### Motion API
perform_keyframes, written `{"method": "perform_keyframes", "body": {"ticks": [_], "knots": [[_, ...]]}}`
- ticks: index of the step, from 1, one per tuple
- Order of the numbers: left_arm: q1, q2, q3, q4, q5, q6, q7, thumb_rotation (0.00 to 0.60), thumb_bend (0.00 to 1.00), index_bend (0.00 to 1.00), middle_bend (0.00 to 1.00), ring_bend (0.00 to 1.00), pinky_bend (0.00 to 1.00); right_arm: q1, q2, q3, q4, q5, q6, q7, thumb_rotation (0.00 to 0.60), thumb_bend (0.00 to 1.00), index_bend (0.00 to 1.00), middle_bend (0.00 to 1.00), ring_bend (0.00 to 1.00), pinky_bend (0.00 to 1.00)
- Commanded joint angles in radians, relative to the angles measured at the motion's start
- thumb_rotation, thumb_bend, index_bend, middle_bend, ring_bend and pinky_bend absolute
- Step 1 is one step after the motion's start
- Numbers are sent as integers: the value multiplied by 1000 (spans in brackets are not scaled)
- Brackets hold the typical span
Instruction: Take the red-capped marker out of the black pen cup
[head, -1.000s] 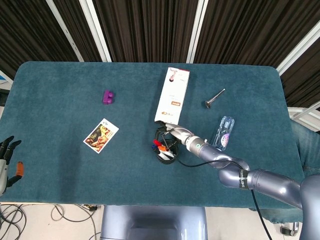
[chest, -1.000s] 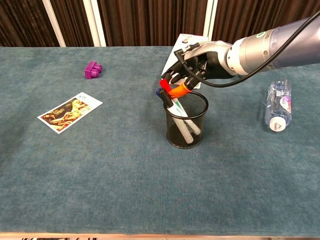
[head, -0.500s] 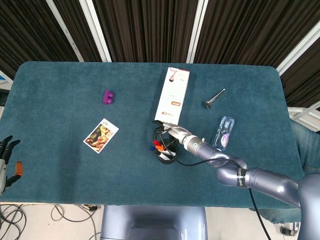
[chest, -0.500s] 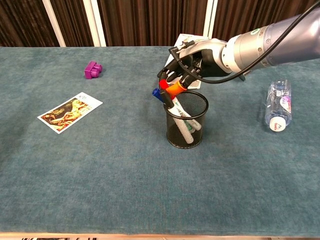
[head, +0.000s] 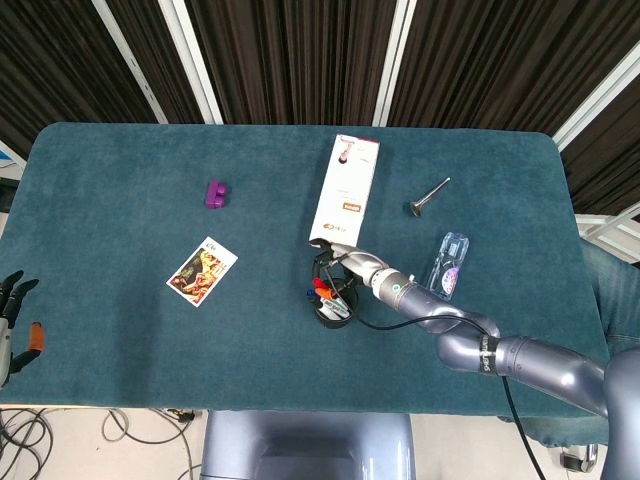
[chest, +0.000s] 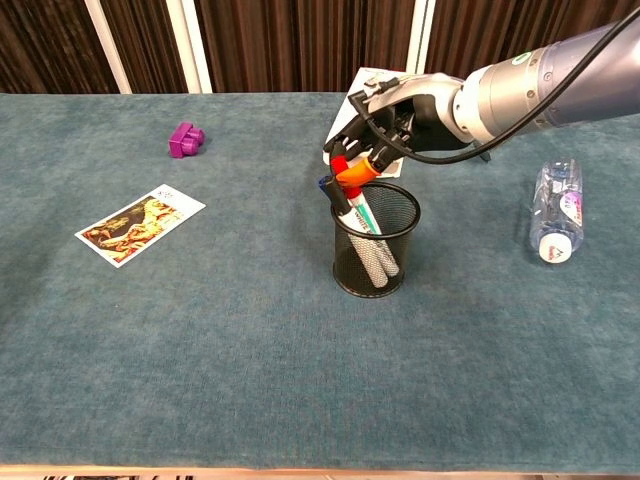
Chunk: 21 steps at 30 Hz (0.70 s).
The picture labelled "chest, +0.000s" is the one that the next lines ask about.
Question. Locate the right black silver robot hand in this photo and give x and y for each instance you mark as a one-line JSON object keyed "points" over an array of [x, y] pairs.
{"points": [[425, 100]]}

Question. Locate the red cap whiteboard marker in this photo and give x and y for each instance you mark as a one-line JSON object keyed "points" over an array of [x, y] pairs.
{"points": [[364, 212]]}

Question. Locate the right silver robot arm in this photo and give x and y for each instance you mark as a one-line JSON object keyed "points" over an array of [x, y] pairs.
{"points": [[525, 95]]}

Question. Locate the white markers in holder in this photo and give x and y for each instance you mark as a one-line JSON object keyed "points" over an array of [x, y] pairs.
{"points": [[324, 184]]}

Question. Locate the black mesh pen holder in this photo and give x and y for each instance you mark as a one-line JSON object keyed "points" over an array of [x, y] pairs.
{"points": [[402, 250]]}

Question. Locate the long white cardboard box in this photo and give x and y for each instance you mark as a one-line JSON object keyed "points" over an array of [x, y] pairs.
{"points": [[344, 122]]}

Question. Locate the dark brown pleated curtain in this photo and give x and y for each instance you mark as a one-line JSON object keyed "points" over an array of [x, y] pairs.
{"points": [[300, 45]]}

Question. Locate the clear plastic water bottle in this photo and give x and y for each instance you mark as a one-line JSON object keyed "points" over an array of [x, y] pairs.
{"points": [[557, 215]]}

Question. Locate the purple toy building block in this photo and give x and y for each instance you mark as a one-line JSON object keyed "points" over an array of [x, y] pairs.
{"points": [[185, 142]]}

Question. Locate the illustrated picture card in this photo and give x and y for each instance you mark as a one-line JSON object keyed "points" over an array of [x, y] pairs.
{"points": [[135, 227]]}

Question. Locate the teal fabric table cover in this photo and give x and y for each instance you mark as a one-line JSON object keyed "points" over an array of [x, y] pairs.
{"points": [[200, 340]]}

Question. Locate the white metal post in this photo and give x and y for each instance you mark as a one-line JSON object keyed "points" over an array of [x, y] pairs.
{"points": [[421, 35], [107, 47], [190, 47]]}

